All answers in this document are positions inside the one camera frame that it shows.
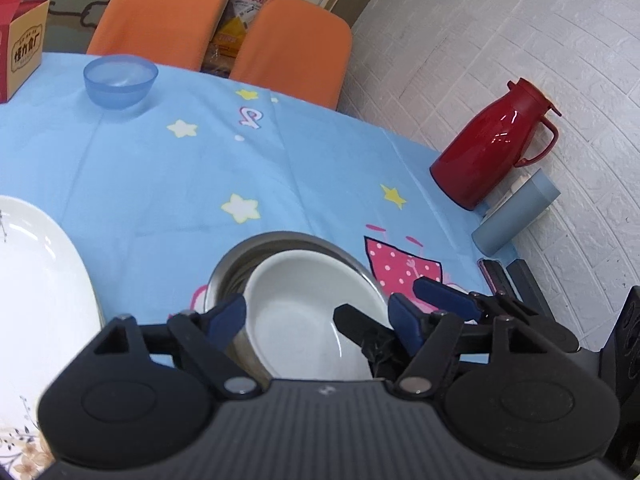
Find black rectangular box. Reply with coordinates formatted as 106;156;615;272
507;259;547;308

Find blue cartoon printed tablecloth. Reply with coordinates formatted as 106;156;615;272
0;51;521;391

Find dark smartphone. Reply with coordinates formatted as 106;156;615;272
477;259;512;297

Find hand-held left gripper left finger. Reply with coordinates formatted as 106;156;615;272
92;294;264;401

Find red cracker box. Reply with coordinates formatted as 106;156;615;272
0;0;51;103

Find orange chair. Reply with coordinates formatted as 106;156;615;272
229;0;353;111
86;0;224;72

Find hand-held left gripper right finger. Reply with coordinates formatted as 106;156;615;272
389;293;551;398

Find red thermos jug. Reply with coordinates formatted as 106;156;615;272
430;78;562;211

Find yellow snack packet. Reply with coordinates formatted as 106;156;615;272
207;0;271;58

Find white plate with floral print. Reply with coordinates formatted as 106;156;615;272
0;195;106;480

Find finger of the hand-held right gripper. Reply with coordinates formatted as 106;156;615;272
333;304;425;386
413;278;581;356

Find blue plastic bowl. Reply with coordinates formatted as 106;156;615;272
83;56;160;112

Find white ceramic bowl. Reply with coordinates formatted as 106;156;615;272
243;251;396;381

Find stainless steel bowl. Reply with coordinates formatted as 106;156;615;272
205;232;391;386

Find light blue tumbler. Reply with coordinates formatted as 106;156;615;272
471;169;561;257

